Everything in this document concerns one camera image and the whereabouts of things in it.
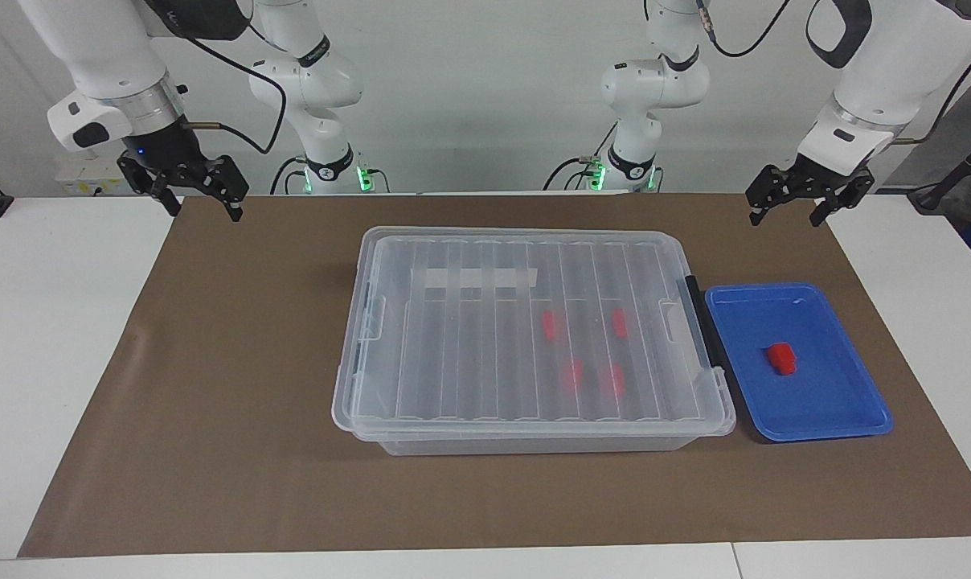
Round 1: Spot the brown paper mat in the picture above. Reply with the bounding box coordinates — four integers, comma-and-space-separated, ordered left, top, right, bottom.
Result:
18, 191, 971, 558

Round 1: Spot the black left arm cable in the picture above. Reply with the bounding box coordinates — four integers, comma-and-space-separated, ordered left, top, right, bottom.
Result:
694, 0, 971, 147

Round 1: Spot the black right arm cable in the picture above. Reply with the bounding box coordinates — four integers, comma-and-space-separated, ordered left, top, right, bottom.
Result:
176, 32, 288, 156

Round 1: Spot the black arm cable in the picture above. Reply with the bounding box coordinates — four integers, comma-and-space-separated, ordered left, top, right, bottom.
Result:
176, 32, 288, 156
694, 0, 971, 147

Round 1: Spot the clear ribbed plastic lid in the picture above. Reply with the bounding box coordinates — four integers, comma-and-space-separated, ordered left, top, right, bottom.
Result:
331, 227, 737, 441

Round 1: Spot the black stand base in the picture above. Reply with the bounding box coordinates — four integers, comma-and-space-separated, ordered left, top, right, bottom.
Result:
907, 149, 971, 214

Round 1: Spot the white wall power socket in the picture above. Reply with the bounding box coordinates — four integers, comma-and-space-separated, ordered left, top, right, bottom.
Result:
55, 157, 129, 196

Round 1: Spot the black box latch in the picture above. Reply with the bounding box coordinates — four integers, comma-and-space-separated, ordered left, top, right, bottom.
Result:
677, 276, 725, 372

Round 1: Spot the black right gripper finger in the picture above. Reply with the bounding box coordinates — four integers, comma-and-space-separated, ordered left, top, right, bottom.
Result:
118, 157, 183, 219
200, 155, 251, 224

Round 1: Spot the clear plastic storage box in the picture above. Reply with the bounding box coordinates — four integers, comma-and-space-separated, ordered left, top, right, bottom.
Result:
331, 228, 737, 458

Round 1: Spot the blue plastic tray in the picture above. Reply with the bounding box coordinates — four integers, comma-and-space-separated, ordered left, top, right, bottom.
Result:
704, 281, 894, 443

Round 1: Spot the white rectangular box label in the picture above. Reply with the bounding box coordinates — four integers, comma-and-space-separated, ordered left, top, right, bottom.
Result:
664, 302, 699, 375

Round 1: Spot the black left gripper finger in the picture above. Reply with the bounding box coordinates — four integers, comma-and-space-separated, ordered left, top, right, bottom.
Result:
809, 179, 874, 228
745, 163, 796, 228

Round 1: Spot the black base cable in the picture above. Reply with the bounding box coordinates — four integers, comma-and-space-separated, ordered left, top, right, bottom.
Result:
270, 154, 309, 196
543, 153, 615, 192

